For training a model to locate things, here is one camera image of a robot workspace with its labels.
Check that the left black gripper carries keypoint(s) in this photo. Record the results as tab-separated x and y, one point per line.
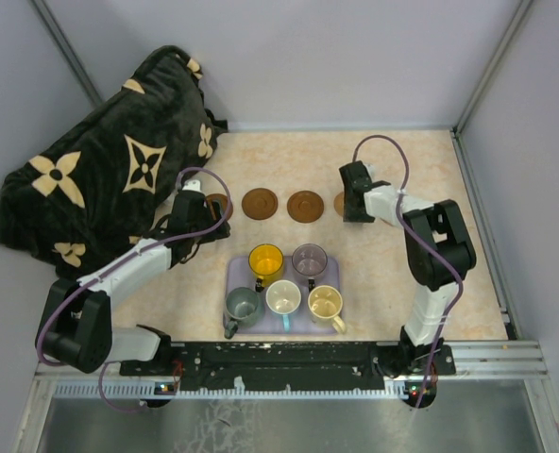
223	232

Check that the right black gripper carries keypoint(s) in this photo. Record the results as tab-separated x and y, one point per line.
350	216

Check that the light woven rattan coaster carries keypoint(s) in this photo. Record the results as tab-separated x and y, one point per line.
339	204

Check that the dark brown wooden coaster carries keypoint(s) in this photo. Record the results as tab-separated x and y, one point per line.
216	206

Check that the cream yellow ceramic mug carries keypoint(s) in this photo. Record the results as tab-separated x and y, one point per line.
325	304

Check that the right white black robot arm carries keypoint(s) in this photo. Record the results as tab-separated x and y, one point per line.
438	247

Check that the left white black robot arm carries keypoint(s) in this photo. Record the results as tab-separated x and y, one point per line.
76	328

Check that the yellow transparent mug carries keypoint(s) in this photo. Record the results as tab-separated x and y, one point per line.
266	263

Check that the purple transparent mug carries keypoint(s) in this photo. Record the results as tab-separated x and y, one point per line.
310	262

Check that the black floral plush blanket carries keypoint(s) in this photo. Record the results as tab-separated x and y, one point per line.
92	194

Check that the grey ceramic mug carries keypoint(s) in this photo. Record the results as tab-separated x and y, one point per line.
244	308

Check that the lavender plastic tray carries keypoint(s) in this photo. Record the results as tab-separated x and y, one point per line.
302	323

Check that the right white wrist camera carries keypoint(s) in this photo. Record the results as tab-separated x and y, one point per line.
370	169

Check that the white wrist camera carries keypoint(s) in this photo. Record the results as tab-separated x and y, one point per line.
193	185
370	169

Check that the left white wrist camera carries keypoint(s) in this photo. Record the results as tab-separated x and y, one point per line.
193	185

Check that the white mug blue handle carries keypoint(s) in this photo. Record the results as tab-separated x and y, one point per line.
283	298

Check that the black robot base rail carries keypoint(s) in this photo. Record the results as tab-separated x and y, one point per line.
277	366

